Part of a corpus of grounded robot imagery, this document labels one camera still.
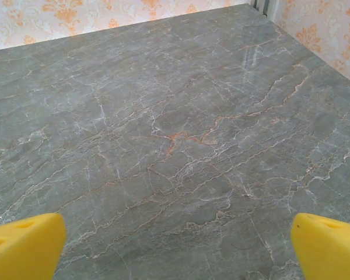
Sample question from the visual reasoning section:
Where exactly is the aluminium frame post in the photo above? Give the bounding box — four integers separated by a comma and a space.
252, 0, 280, 19

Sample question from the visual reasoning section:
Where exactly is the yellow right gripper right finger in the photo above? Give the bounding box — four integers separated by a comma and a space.
289, 212, 350, 280

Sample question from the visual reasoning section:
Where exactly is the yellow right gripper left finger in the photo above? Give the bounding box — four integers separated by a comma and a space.
0, 212, 67, 280

